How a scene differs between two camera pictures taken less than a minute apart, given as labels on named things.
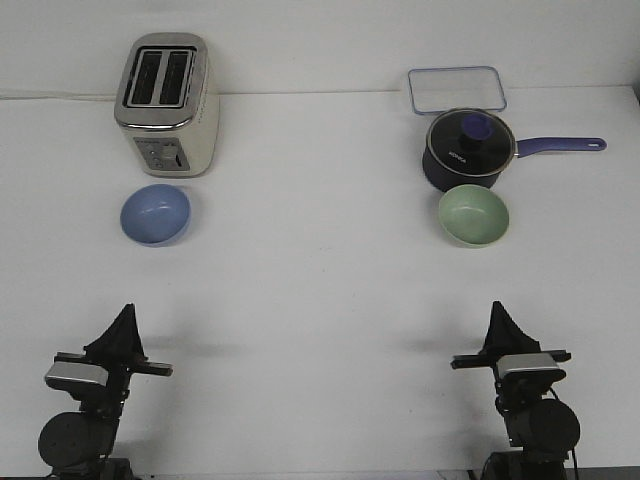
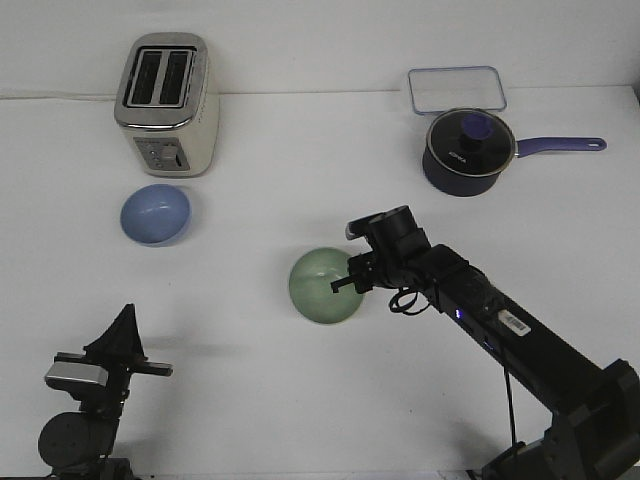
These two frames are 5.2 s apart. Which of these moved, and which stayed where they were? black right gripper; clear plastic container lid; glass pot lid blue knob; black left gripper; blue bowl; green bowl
Moved: black right gripper; green bowl
Stayed: clear plastic container lid; glass pot lid blue knob; black left gripper; blue bowl
